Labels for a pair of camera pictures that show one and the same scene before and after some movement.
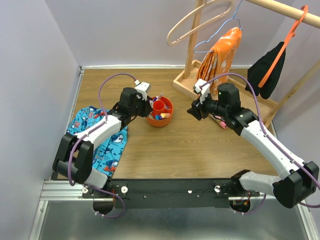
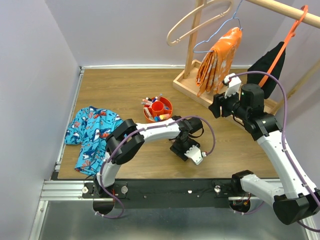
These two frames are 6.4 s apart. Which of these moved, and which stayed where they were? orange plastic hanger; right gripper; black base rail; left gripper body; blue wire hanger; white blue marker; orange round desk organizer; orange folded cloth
Moved: left gripper body; right gripper; white blue marker
Stayed: black base rail; orange folded cloth; orange plastic hanger; blue wire hanger; orange round desk organizer
